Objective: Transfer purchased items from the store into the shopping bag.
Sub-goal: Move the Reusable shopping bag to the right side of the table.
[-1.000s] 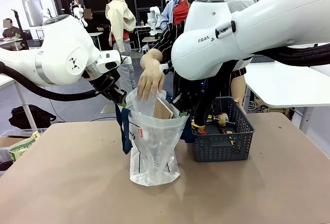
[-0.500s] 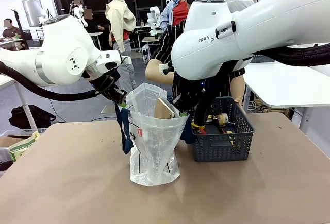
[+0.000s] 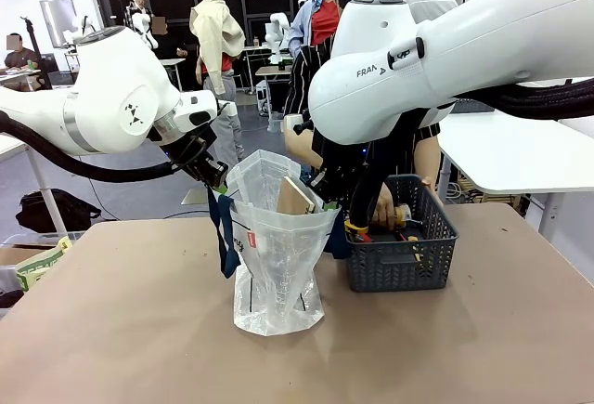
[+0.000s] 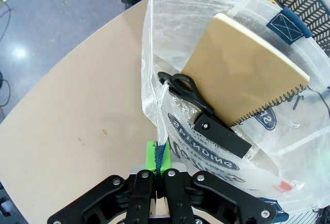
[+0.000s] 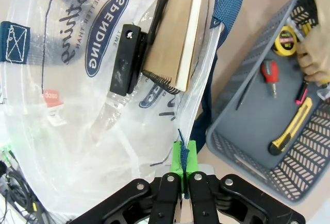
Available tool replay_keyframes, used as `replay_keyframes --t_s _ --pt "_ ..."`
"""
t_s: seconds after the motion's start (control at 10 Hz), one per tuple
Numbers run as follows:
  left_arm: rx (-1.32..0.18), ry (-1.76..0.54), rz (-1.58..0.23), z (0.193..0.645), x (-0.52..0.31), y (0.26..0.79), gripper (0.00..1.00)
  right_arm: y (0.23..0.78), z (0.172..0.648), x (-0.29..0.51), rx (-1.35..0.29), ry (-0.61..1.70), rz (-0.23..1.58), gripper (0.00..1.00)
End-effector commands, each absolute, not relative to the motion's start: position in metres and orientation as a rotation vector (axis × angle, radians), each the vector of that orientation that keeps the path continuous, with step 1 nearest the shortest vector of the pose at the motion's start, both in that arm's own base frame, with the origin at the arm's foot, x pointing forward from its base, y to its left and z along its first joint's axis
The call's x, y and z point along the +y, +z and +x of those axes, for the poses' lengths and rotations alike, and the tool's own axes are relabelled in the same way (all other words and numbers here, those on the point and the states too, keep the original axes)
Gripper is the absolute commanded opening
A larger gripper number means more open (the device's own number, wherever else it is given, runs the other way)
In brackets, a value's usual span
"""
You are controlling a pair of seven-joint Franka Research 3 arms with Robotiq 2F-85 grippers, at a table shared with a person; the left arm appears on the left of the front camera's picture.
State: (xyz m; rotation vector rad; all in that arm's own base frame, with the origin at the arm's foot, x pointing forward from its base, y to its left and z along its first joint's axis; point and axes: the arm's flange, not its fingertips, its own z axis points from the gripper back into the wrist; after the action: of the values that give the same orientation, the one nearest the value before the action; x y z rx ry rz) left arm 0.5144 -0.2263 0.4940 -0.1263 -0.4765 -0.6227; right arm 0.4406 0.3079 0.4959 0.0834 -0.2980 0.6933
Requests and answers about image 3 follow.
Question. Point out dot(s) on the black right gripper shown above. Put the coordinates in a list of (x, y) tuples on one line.
[(343, 167)]

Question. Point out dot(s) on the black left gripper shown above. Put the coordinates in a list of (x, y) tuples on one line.
[(190, 153)]

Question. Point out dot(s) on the brown cardboard box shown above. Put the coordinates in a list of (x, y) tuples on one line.
[(11, 255), (294, 197)]

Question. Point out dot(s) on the small yellow white bottle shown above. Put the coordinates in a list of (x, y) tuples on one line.
[(403, 218)]

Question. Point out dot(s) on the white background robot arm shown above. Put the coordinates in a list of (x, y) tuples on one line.
[(148, 35), (274, 37), (81, 28)]

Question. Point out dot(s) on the person's left forearm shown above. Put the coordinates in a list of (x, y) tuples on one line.
[(427, 158)]

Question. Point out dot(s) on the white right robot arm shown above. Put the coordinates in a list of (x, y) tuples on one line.
[(464, 42)]

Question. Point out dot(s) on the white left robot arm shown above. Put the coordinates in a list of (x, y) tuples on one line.
[(111, 88)]

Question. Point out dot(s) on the person's right forearm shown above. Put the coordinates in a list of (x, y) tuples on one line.
[(299, 148)]

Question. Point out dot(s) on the black fabric bag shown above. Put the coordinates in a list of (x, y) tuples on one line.
[(51, 211)]

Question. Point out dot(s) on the person's right hand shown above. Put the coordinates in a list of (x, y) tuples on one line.
[(384, 211)]

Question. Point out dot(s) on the person's left hand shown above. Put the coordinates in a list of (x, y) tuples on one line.
[(429, 185)]

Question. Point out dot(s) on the red packaged item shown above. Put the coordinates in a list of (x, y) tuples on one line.
[(365, 238)]

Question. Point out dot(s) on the clear storage box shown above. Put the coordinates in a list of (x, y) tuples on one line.
[(275, 123)]

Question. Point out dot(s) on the yellow black packaged item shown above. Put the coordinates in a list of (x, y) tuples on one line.
[(416, 248)]

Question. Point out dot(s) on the light wooden desk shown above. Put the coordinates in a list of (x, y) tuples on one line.
[(271, 70)]

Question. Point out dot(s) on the person in striped black shirt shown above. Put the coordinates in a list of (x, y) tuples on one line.
[(306, 74)]

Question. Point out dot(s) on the white side table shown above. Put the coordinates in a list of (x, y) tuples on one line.
[(510, 153)]

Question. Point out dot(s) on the green white carton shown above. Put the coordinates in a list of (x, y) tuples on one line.
[(42, 262)]

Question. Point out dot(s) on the black tripod stand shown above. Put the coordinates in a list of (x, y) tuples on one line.
[(35, 46)]

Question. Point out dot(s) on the grey standing board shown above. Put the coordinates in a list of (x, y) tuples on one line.
[(53, 18)]

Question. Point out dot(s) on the seated person dark shirt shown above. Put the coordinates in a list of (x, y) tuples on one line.
[(21, 58)]

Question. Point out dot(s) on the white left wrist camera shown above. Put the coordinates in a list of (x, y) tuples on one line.
[(228, 109)]

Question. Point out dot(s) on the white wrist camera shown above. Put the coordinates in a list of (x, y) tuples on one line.
[(228, 109), (293, 123)]

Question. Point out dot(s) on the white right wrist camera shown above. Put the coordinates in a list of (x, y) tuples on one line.
[(293, 123)]

